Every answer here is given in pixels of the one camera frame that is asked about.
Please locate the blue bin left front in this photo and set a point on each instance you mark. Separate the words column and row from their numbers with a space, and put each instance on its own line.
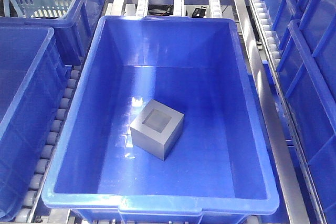
column 33, row 79

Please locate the blue bin left rear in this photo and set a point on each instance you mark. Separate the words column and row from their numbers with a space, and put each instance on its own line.
column 73, row 32

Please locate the gray hollow cube base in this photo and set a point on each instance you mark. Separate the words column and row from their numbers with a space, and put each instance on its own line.
column 157, row 128

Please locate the white roller track left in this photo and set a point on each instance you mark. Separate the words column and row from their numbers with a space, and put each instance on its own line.
column 33, row 209

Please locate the steel rail right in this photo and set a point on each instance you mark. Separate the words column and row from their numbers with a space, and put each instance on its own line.
column 292, row 195

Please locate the blue target bin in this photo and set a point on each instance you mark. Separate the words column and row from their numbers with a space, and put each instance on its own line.
column 218, row 171

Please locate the blue bin right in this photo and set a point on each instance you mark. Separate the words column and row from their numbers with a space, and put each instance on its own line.
column 307, row 76

